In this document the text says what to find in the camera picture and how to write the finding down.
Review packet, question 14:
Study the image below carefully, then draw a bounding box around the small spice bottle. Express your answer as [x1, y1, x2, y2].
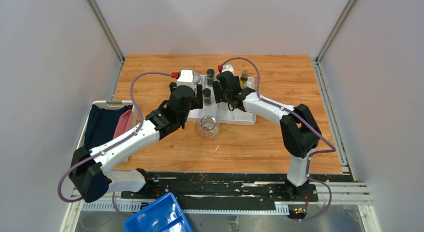
[202, 88, 212, 106]
[206, 68, 215, 87]

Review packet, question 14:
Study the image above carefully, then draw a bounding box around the clear glass jar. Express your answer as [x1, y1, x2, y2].
[193, 72, 202, 85]
[196, 115, 220, 140]

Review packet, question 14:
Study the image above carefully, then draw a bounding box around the black-lid shaker jar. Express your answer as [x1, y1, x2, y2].
[218, 102, 229, 111]

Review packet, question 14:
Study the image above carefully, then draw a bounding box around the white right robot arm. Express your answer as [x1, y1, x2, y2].
[212, 71, 321, 201]

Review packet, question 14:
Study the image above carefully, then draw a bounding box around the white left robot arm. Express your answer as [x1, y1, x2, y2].
[66, 84, 203, 203]

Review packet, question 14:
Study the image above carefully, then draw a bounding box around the pink cloth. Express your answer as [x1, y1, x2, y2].
[113, 109, 134, 139]

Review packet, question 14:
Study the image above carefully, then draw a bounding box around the white laundry basket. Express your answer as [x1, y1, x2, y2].
[77, 100, 138, 148]

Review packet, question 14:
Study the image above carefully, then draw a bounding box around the dark blue cloth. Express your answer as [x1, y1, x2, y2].
[82, 105, 133, 150]

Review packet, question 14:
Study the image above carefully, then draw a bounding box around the blue plastic bin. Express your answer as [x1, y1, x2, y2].
[123, 193, 193, 232]

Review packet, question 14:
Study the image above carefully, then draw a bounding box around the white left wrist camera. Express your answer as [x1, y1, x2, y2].
[176, 70, 195, 90]

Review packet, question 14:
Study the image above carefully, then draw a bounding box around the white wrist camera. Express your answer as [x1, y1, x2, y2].
[176, 70, 195, 90]
[221, 64, 235, 75]

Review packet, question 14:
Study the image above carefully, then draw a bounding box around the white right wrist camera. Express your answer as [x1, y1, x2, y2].
[221, 64, 235, 75]

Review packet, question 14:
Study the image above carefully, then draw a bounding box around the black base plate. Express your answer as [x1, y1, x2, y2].
[109, 171, 320, 212]

